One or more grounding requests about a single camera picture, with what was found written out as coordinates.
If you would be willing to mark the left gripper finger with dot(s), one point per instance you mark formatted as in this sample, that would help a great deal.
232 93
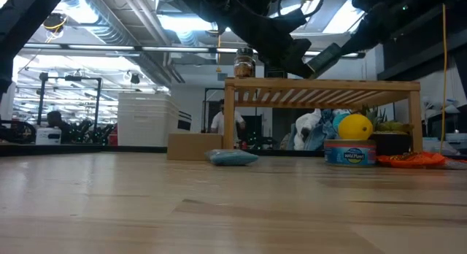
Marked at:
301 57
271 53

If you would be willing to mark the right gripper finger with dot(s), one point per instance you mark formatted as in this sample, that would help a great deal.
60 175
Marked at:
363 38

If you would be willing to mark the cork-lid glass spice jar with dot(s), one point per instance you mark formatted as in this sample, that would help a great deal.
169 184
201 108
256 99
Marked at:
244 66

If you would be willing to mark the wooden slatted shelf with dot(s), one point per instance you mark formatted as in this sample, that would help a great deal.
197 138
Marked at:
310 87

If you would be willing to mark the pile of clothes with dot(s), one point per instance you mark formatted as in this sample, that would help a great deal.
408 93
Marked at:
310 126

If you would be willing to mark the person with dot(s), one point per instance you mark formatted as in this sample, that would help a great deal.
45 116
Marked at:
56 122
219 122

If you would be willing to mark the yellow lemon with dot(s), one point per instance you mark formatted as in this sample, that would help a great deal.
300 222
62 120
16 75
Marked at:
355 127

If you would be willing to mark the blue tuna can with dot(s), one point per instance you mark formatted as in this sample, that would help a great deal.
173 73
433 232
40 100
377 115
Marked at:
350 153

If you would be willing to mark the blue snack bag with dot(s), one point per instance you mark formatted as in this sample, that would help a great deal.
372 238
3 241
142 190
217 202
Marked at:
231 157

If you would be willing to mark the brown cardboard box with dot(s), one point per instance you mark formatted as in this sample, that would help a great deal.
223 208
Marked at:
193 146

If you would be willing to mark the orange candy wrapper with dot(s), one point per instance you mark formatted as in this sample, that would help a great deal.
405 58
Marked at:
412 160

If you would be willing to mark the white stacked storage bins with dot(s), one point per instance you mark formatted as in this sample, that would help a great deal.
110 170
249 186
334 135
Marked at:
146 119

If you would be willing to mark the long ceiling light bar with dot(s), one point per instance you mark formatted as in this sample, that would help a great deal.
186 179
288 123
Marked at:
102 47

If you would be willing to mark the black round ceiling device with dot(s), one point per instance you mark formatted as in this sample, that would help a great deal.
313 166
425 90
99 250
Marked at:
54 21

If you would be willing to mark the small white box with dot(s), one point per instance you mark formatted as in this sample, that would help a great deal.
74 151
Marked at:
48 136

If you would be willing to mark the black gantry frame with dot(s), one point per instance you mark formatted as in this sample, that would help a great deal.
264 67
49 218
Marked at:
69 78

